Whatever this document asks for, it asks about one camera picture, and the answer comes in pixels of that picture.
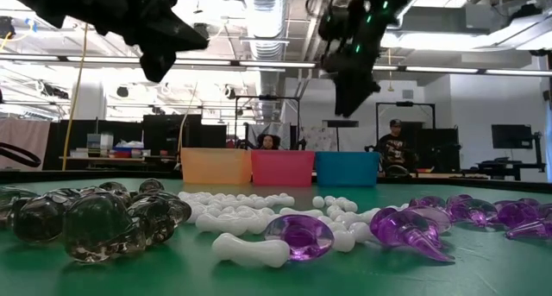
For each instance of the red storage container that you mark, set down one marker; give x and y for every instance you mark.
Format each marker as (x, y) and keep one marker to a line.
(123, 154)

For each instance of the clear plastic storage box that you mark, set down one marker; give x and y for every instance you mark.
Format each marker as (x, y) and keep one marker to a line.
(99, 144)

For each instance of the blue plastic bin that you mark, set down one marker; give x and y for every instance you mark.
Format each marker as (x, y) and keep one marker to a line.
(347, 168)

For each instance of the pink curtain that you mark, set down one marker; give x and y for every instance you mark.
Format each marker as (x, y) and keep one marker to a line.
(26, 140)

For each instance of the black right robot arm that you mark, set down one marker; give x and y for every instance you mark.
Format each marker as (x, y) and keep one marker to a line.
(375, 2)

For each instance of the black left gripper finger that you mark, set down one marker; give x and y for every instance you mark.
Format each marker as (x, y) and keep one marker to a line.
(185, 33)

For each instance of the ribbed silver air duct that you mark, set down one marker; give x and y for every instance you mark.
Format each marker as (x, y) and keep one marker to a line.
(263, 24)

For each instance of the black desk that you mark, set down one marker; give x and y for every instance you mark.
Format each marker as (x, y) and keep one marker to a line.
(509, 164)

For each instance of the black frame stand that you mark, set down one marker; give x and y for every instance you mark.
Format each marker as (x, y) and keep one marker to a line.
(405, 103)
(267, 97)

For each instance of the pink plastic bin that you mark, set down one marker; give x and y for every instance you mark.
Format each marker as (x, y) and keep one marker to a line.
(282, 168)

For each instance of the black computer monitor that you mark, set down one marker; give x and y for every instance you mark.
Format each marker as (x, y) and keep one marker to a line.
(511, 136)

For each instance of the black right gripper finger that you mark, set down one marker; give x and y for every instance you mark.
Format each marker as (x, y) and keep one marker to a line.
(353, 95)

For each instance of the person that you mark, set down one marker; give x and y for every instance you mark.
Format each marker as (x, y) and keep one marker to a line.
(391, 147)
(268, 142)

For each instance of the white plastic bone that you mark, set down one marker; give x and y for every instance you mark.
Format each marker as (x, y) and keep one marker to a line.
(348, 206)
(282, 200)
(362, 216)
(402, 207)
(226, 223)
(343, 241)
(196, 212)
(361, 232)
(198, 197)
(302, 212)
(250, 250)

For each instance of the orange plastic bin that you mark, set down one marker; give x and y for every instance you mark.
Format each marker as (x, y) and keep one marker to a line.
(215, 166)

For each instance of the black ceiling dome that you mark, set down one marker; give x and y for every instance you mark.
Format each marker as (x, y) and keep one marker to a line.
(202, 28)

